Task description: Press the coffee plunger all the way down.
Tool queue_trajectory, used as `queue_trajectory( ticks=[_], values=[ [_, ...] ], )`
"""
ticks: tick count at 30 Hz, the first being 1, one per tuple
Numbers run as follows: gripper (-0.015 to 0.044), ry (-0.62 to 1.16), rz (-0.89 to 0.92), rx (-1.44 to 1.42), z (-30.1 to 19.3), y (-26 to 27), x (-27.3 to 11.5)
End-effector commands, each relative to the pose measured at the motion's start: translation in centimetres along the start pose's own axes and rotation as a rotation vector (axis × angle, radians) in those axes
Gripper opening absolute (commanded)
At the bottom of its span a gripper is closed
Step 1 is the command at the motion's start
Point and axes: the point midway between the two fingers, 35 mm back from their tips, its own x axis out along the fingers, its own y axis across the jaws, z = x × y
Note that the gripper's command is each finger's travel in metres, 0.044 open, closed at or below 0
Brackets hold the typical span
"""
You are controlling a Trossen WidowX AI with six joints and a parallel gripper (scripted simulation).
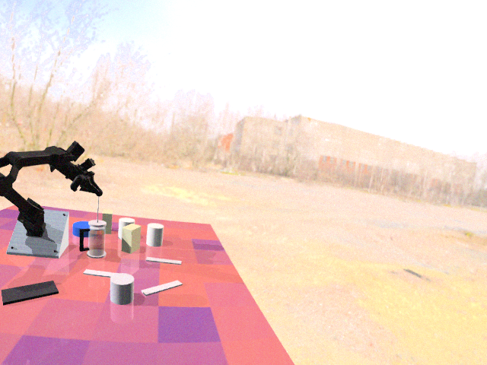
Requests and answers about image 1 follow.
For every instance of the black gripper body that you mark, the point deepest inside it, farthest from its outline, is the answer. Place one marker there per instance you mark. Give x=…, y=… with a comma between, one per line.
x=77, y=178

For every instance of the white flat bar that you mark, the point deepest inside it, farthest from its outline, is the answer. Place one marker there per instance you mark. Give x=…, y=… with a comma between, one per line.
x=163, y=287
x=98, y=273
x=166, y=261

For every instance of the grey cylinder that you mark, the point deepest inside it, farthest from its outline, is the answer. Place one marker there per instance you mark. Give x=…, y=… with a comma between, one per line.
x=123, y=222
x=121, y=288
x=154, y=234

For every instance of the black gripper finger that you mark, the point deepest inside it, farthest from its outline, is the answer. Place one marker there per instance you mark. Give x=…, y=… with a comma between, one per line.
x=88, y=187
x=93, y=182

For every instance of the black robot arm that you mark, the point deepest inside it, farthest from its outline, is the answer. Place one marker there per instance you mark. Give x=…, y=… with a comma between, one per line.
x=31, y=213

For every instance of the blue cylinder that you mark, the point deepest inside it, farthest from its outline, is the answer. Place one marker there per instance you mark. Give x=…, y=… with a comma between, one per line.
x=78, y=226

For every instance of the dark grey flat bar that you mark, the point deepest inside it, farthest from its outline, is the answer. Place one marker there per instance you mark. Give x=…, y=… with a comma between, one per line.
x=29, y=292

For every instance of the glass french press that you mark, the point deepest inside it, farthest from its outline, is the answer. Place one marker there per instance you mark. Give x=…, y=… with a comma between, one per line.
x=96, y=236

